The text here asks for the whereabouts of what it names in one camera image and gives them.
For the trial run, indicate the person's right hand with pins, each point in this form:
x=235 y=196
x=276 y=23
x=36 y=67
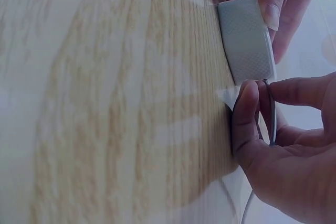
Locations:
x=294 y=176

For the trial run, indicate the person's right thumb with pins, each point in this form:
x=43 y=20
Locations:
x=302 y=90

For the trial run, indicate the white textured power adapter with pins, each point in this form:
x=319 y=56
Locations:
x=244 y=37

